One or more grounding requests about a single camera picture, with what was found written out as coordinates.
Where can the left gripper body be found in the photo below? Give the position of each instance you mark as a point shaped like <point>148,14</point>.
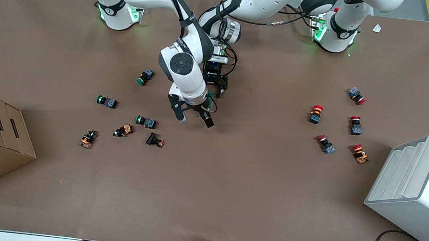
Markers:
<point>211,75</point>

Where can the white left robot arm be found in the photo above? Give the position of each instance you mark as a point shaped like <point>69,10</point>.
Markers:
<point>260,2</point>

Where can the brown table mat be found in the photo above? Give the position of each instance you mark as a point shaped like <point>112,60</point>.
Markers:
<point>229,199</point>

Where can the red yellow button black base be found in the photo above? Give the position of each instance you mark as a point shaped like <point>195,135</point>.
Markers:
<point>315,115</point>

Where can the red button grey base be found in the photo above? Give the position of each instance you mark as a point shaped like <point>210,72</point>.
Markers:
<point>356,95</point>
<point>326,145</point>
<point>355,126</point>

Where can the red button orange base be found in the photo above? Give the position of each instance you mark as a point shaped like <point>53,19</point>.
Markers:
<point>360,154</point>

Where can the white paper scrap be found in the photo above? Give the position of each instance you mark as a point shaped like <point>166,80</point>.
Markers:
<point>377,28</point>

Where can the white slotted bin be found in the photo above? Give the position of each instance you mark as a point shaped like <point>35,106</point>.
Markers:
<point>422,209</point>

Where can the green push button switch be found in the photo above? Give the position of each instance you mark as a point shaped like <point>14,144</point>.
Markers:
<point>107,102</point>
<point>145,76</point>
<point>146,122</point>

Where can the black red switch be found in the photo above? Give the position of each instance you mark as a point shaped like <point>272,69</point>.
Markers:
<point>154,139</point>

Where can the orange black selector switch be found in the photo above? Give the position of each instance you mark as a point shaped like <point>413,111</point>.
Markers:
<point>87,138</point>
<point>123,130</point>

